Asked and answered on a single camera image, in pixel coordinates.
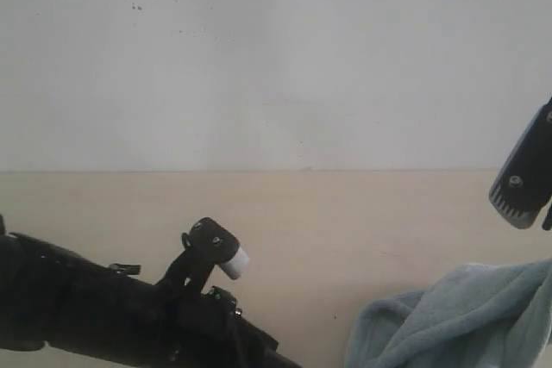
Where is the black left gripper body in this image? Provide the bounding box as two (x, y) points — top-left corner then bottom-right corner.
(170, 287), (298, 368)

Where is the light blue terry towel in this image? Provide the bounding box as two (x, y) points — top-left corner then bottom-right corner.
(344, 259), (551, 367)

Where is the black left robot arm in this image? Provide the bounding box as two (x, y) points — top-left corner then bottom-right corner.
(1, 217), (292, 367)

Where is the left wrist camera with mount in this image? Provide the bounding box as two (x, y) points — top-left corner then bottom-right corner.
(156, 217), (250, 296)

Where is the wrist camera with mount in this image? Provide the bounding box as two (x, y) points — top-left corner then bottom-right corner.
(488, 102), (551, 229)
(156, 217), (250, 296)

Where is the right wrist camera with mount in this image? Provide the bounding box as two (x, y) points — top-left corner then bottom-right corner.
(488, 102), (551, 229)

